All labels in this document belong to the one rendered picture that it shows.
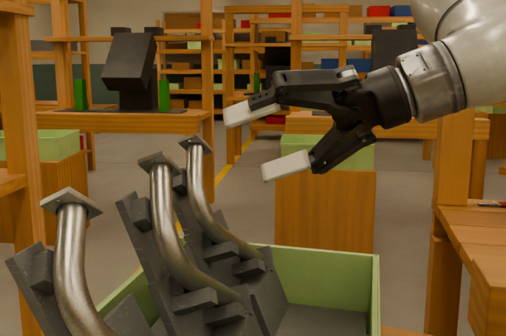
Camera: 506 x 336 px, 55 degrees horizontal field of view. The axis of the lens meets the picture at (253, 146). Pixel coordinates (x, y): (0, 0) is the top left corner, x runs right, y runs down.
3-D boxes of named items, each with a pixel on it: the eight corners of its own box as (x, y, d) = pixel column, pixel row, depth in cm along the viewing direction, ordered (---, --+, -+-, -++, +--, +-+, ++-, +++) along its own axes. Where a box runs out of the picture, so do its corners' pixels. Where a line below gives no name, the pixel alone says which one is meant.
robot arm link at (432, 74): (433, 25, 58) (385, 43, 59) (464, 77, 52) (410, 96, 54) (437, 74, 65) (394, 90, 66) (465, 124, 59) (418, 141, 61)
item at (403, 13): (434, 144, 780) (443, 0, 741) (249, 140, 817) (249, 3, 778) (426, 138, 833) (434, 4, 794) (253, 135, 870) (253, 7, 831)
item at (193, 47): (292, 123, 1044) (294, 16, 1005) (157, 120, 1081) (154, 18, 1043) (293, 120, 1097) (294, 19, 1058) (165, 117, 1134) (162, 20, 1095)
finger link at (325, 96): (357, 120, 60) (363, 112, 59) (275, 108, 56) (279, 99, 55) (349, 98, 62) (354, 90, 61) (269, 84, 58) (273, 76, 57)
